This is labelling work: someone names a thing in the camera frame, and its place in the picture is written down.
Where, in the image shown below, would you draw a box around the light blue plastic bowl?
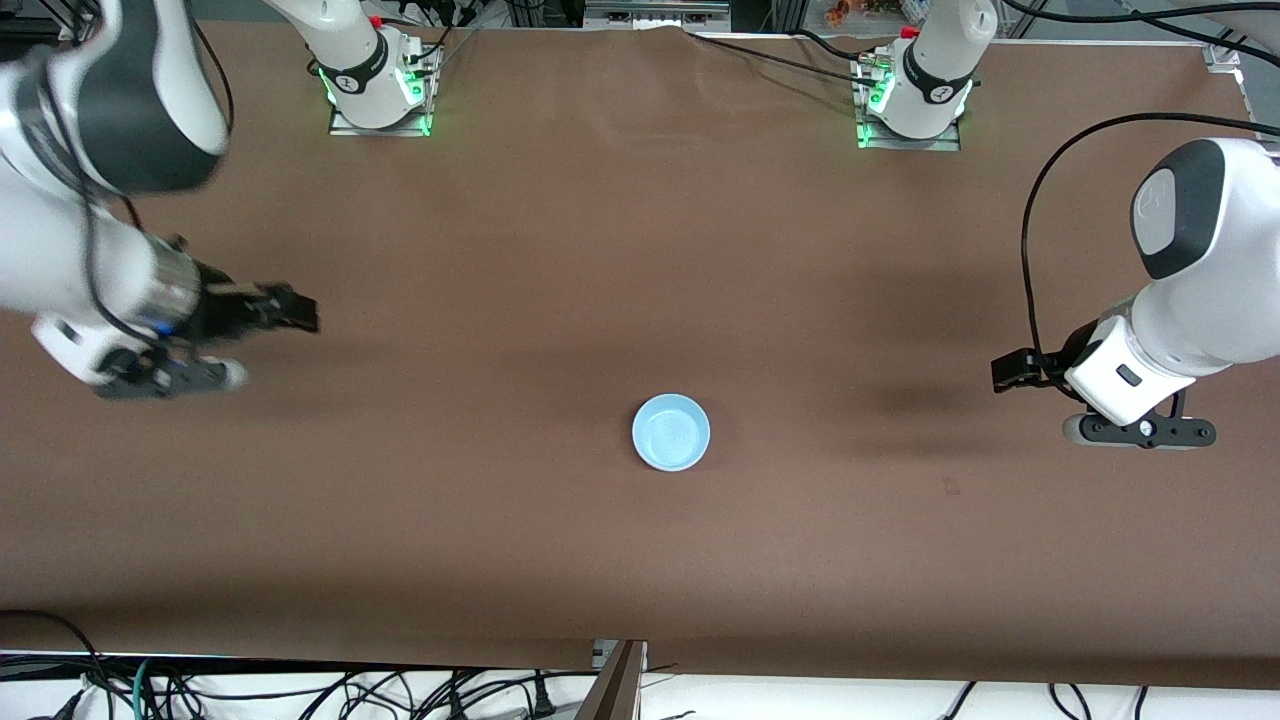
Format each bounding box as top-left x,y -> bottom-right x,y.
631,393 -> 712,473

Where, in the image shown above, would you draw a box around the brown table cover sheet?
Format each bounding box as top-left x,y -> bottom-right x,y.
0,25 -> 1280,691

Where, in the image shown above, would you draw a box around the grey metal rack bar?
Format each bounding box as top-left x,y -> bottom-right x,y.
585,0 -> 731,31

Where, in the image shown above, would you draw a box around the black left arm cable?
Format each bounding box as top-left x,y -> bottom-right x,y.
1020,112 -> 1280,366

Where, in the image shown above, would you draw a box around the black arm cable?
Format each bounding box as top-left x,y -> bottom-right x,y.
1020,112 -> 1280,366
30,0 -> 236,351

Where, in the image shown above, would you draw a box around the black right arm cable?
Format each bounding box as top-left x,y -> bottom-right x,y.
30,0 -> 236,351

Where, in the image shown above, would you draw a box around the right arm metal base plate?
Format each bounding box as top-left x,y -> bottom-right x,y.
328,28 -> 443,138

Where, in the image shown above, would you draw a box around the aluminium frame profile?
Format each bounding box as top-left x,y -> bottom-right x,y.
1205,30 -> 1280,73

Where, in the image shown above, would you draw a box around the black power cable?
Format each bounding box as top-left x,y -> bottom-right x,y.
690,33 -> 861,81

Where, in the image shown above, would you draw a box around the dark camera stand post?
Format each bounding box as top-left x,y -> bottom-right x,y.
575,640 -> 648,720

